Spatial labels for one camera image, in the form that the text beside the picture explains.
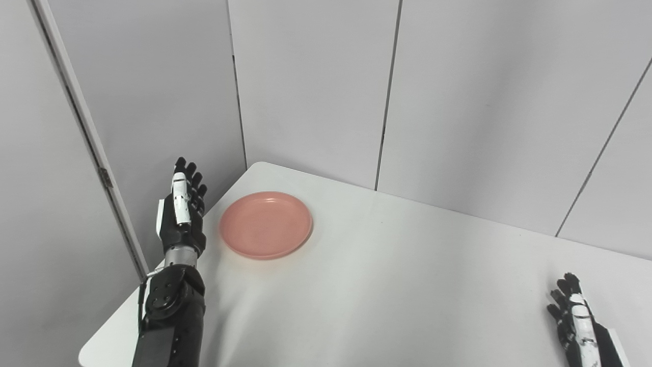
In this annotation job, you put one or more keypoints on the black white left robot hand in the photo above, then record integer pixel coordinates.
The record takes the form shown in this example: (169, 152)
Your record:
(178, 232)

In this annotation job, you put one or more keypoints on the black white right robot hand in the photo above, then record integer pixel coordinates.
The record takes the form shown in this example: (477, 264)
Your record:
(586, 339)

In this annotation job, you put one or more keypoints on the pink round plate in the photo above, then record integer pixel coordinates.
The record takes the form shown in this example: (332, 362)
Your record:
(266, 225)

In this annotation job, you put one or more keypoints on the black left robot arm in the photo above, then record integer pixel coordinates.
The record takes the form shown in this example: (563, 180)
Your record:
(170, 316)

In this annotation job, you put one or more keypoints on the metal door hinge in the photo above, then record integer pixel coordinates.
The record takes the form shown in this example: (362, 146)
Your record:
(106, 177)

